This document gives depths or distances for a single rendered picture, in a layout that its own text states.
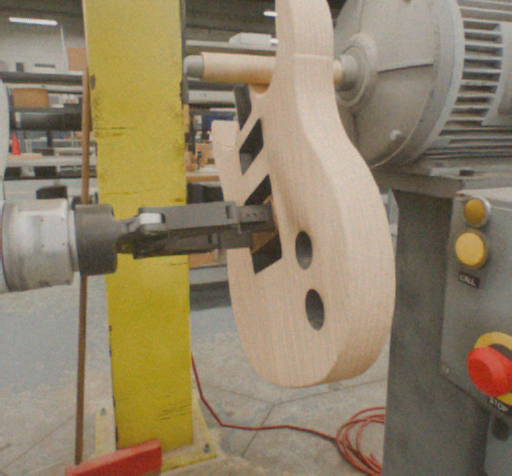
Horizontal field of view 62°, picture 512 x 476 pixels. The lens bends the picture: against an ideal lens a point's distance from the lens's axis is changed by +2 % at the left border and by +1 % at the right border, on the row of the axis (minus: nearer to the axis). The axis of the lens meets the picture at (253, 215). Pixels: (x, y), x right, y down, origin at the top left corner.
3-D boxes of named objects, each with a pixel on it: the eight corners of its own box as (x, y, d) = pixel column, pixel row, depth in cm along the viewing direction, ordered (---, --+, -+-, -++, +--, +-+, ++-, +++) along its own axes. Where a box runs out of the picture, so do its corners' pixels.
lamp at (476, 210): (462, 224, 41) (465, 193, 40) (489, 231, 38) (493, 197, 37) (456, 224, 40) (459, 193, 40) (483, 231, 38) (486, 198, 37)
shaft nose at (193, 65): (198, 69, 52) (200, 51, 50) (201, 82, 50) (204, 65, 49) (181, 68, 51) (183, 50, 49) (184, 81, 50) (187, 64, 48)
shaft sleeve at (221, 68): (326, 75, 58) (336, 55, 56) (334, 91, 57) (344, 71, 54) (197, 69, 52) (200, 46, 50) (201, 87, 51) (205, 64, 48)
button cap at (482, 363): (491, 373, 40) (495, 334, 39) (532, 399, 36) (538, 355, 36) (459, 381, 39) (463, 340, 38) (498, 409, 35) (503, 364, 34)
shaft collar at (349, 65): (336, 77, 60) (349, 48, 56) (347, 99, 57) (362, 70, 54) (323, 76, 59) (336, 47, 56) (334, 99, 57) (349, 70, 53)
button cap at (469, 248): (465, 258, 42) (468, 228, 41) (491, 268, 39) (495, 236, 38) (453, 260, 41) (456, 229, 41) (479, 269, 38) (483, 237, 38)
